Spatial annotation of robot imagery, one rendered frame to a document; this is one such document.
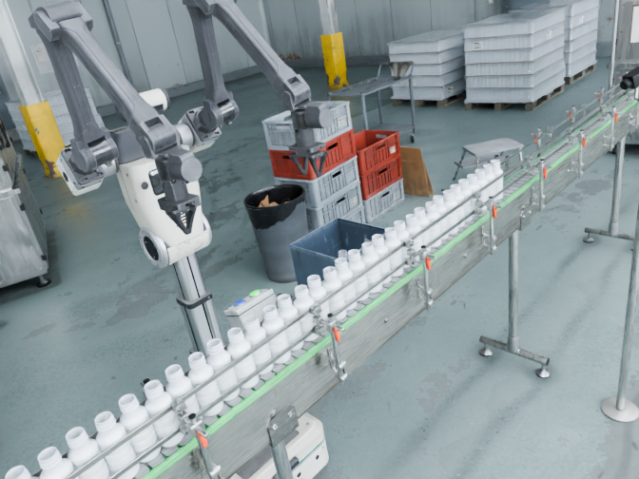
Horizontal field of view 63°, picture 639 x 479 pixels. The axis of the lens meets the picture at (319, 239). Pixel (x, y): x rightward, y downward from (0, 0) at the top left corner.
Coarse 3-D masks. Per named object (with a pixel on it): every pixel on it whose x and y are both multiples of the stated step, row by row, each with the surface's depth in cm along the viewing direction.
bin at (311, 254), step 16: (336, 224) 243; (352, 224) 237; (368, 224) 230; (304, 240) 230; (320, 240) 237; (336, 240) 245; (352, 240) 241; (304, 256) 220; (320, 256) 211; (336, 256) 247; (304, 272) 224; (320, 272) 216
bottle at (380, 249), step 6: (378, 234) 170; (372, 240) 168; (378, 240) 167; (378, 246) 168; (384, 246) 169; (378, 252) 168; (384, 252) 168; (378, 258) 168; (384, 264) 169; (384, 270) 170; (390, 270) 173; (390, 276) 173; (384, 282) 172
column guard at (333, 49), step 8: (328, 40) 1078; (336, 40) 1079; (328, 48) 1087; (336, 48) 1084; (328, 56) 1095; (336, 56) 1088; (344, 56) 1106; (328, 64) 1105; (336, 64) 1093; (344, 64) 1110; (328, 72) 1115; (336, 72) 1100; (344, 72) 1115; (328, 80) 1124; (336, 80) 1109; (344, 80) 1120; (328, 88) 1133; (336, 88) 1118
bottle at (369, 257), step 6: (366, 246) 166; (372, 246) 163; (366, 252) 163; (372, 252) 164; (360, 258) 166; (366, 258) 164; (372, 258) 164; (366, 264) 164; (378, 264) 166; (372, 270) 165; (378, 270) 166; (372, 276) 166; (378, 276) 167; (372, 282) 167; (378, 288) 168
